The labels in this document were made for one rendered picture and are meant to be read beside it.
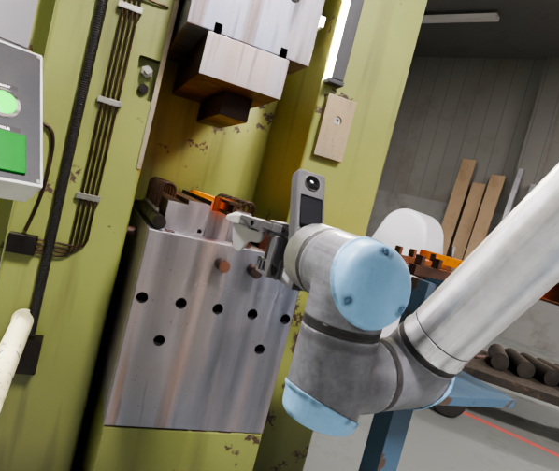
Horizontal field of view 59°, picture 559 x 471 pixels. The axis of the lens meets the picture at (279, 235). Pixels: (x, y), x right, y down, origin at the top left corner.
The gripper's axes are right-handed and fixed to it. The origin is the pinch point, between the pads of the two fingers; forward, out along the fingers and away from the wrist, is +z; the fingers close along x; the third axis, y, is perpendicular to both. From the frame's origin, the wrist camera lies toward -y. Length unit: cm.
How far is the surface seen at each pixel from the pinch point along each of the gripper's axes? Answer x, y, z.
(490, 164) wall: 476, -125, 472
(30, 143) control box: -40.5, -3.0, 20.4
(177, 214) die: -9.9, 4.7, 33.0
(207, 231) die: -2.2, 7.1, 33.0
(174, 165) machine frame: -6, -7, 81
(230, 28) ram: -8, -38, 33
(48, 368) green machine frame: -29, 50, 47
